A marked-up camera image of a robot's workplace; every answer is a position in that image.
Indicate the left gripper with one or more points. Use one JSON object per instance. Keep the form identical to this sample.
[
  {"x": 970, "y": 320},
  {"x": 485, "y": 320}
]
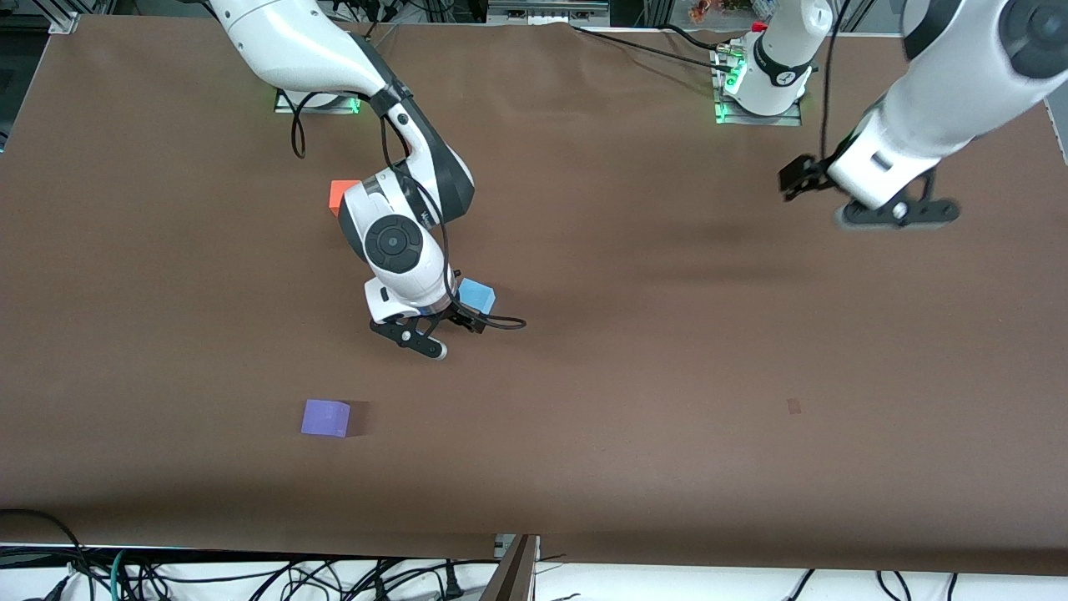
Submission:
[{"x": 811, "y": 173}]

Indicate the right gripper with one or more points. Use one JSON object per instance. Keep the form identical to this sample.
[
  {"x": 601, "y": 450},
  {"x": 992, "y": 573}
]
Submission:
[{"x": 451, "y": 315}]

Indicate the light blue foam block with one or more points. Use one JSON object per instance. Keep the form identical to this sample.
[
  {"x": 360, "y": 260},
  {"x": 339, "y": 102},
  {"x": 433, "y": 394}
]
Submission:
[{"x": 477, "y": 294}]

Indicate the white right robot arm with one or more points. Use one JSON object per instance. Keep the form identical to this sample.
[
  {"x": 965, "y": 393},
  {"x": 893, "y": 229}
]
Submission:
[{"x": 292, "y": 42}]

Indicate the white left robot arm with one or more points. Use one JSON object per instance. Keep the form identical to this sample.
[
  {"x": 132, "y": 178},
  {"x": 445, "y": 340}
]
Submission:
[{"x": 959, "y": 83}]

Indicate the purple foam block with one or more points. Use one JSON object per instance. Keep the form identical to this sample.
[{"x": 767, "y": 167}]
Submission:
[{"x": 325, "y": 417}]

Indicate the orange foam block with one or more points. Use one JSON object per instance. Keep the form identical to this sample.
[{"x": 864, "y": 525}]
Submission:
[{"x": 340, "y": 196}]

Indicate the orange background object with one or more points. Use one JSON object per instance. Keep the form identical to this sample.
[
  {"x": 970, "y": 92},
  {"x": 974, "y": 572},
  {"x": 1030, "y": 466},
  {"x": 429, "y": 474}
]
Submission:
[{"x": 703, "y": 10}]

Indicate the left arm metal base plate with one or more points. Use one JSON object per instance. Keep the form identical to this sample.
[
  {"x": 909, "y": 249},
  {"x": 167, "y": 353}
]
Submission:
[{"x": 751, "y": 120}]

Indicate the silver metal bracket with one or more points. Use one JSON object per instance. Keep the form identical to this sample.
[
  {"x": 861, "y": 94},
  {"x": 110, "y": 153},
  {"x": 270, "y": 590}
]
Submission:
[{"x": 503, "y": 547}]

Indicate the aluminium table side rail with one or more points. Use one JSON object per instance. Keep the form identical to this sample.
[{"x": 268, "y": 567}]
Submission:
[{"x": 1058, "y": 133}]

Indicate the dark support post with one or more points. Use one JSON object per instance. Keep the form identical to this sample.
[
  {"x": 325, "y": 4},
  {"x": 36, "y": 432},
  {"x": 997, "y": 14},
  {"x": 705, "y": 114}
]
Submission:
[{"x": 513, "y": 576}]

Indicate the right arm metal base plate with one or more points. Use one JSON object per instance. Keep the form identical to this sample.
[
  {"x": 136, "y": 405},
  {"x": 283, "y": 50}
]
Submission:
[{"x": 288, "y": 107}]

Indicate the aluminium frame rail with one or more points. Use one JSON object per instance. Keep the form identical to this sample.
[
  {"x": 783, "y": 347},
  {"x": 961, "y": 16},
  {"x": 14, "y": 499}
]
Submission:
[{"x": 546, "y": 12}]

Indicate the metal corner bracket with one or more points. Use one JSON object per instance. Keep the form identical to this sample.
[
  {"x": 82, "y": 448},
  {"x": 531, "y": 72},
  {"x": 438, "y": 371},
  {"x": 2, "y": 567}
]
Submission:
[{"x": 64, "y": 22}]

